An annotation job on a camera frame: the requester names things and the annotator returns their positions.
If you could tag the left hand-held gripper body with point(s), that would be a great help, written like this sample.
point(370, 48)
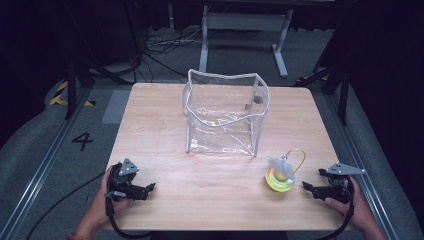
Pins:
point(124, 182)

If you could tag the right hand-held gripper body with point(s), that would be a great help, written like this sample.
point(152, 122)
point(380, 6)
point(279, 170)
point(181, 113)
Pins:
point(340, 183)

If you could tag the yellow round toy with loop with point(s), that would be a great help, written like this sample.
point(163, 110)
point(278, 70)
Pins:
point(280, 178)

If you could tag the clear plastic bag white trim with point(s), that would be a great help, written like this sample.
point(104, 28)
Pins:
point(225, 113)

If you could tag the person's left hand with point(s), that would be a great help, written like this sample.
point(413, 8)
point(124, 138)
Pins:
point(100, 200)

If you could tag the person's right hand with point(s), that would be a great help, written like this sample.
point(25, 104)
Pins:
point(358, 208)

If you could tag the black tripod stand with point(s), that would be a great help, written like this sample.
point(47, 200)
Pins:
point(336, 80)
point(75, 76)

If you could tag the aluminium floor rail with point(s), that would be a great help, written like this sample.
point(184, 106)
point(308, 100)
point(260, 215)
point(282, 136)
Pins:
point(360, 156)
point(40, 168)

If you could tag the grey metal desk frame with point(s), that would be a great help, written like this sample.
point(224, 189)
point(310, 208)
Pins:
point(245, 22)

